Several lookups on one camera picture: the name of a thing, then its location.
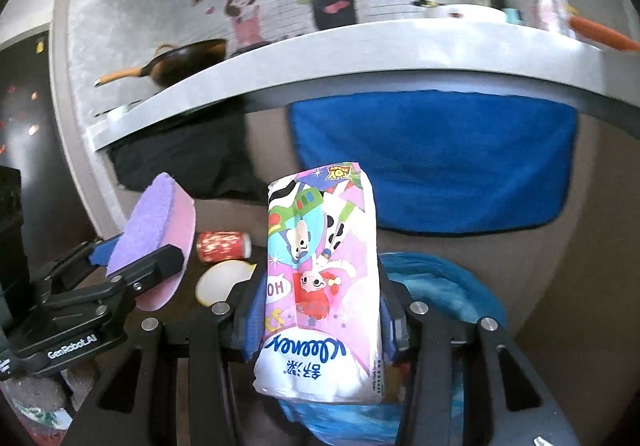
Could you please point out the white bowl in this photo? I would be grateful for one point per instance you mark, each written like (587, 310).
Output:
(465, 14)

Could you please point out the grey kitchen counter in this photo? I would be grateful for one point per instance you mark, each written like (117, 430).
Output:
(350, 56)

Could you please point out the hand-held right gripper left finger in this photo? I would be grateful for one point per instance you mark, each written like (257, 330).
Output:
(252, 326)

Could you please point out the blue hanging cloth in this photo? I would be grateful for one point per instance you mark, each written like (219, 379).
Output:
(450, 161)

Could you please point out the black refrigerator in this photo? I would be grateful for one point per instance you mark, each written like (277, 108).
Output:
(25, 126)

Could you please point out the black hanging cloth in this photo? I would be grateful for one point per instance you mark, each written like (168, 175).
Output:
(190, 156)

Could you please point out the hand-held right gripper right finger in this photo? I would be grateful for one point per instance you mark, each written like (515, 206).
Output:
(395, 326)

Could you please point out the pink printed tissue packet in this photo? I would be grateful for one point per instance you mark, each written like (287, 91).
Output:
(320, 276)

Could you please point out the purple sponge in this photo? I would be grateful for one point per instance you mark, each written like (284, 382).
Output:
(150, 221)

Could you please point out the blue trash bag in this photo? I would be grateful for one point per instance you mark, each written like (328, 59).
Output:
(450, 286)

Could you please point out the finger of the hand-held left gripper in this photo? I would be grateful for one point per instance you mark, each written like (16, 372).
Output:
(145, 273)
(100, 251)

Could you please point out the orange carrot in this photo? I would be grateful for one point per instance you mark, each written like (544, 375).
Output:
(605, 34)

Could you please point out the red gold paper cup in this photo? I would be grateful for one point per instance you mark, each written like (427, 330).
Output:
(222, 246)

